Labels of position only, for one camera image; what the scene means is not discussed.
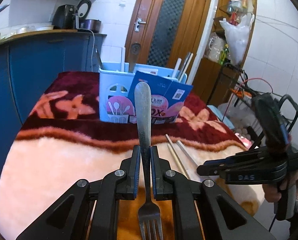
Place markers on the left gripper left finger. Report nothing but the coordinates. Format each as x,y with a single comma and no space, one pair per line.
89,209

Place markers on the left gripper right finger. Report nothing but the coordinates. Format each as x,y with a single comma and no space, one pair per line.
201,210

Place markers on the steel fork smiley handle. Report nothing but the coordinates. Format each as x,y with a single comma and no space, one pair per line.
149,213

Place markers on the wooden chopstick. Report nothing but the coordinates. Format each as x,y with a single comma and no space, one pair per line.
176,158

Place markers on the white chopstick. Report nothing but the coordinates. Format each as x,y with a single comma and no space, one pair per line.
176,67

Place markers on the white handled utensil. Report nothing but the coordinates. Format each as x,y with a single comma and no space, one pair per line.
123,53

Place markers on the blue lower kitchen cabinets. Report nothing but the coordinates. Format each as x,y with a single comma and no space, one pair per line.
29,65

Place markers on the person's right hand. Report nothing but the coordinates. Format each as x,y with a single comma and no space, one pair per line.
273,195

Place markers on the smartphone pink screen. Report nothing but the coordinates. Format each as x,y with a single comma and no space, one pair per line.
246,142

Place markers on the light blue lidded container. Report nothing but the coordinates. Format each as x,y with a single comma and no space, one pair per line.
221,117

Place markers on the red floral plush blanket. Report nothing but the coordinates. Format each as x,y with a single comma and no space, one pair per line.
64,140

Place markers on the wooden shelf niche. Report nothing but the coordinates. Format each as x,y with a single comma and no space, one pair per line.
223,49

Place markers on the blue pink box label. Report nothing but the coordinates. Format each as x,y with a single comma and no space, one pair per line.
159,99

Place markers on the white plastic bag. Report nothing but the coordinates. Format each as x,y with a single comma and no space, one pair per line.
237,37

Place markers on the white utensil holder box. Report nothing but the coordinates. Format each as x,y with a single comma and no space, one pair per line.
116,94

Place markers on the wooden door with glass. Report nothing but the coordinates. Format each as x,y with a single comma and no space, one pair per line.
173,28

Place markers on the black air fryer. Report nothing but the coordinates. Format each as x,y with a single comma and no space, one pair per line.
65,17

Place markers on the black wire rack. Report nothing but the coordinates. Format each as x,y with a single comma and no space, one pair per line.
276,128

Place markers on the silver door handle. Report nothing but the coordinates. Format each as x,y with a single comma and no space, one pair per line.
137,24

